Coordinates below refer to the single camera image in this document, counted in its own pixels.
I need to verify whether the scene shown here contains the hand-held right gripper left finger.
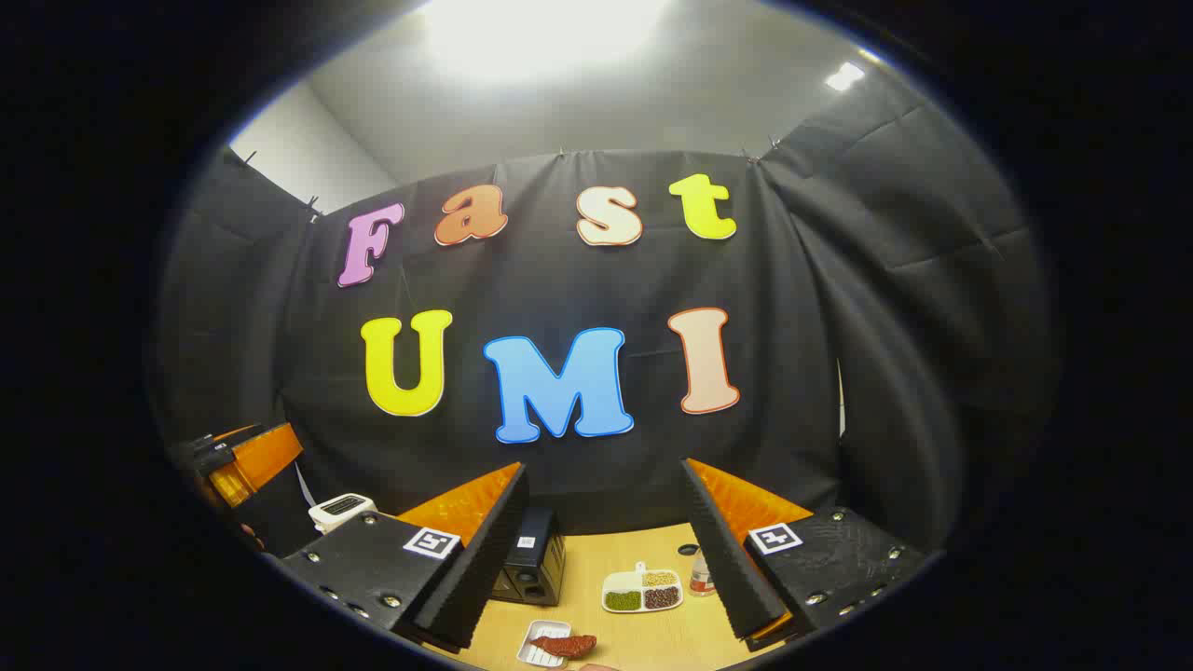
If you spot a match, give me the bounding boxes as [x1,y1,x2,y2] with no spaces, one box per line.
[276,461,530,653]

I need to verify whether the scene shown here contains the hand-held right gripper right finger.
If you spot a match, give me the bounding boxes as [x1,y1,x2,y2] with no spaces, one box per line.
[679,457,931,653]

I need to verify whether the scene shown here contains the black electric oven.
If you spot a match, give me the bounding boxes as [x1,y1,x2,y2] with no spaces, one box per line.
[489,506,567,607]

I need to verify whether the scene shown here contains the red raw meat slice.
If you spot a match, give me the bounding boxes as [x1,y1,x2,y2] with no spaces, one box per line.
[529,634,598,660]

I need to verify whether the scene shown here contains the white toaster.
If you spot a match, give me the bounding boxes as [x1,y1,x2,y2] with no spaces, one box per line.
[308,493,378,535]

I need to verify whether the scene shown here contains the white divided plate with beans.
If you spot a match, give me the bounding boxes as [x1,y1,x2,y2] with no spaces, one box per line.
[601,562,684,614]

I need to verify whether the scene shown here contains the small white tray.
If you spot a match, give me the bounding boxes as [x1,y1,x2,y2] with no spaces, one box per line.
[517,620,572,669]

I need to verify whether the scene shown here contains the black backdrop cloth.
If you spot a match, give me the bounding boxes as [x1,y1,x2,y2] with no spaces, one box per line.
[149,61,1059,560]

